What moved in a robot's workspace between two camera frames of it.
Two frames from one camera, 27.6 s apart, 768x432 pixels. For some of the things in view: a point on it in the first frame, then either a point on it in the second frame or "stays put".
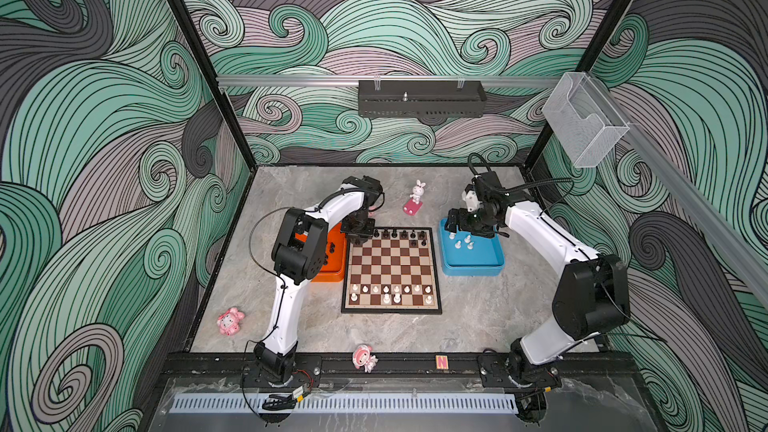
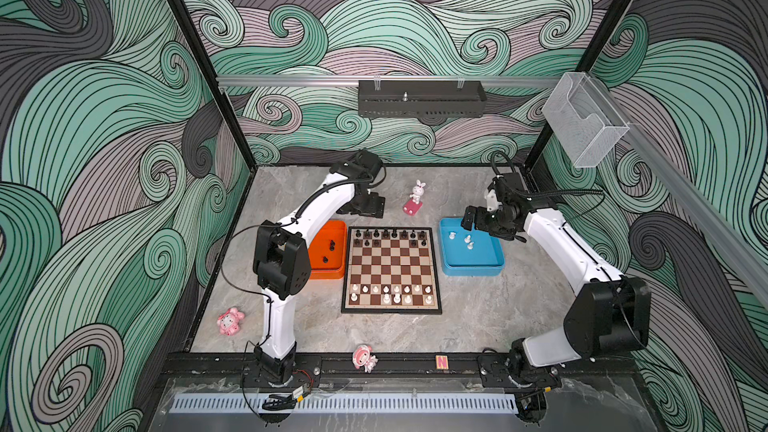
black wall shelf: x=422 y=99 stays put
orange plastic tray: x=333 y=269 stays put
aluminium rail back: x=384 y=79 stays put
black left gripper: x=363 y=236 -> x=375 y=209
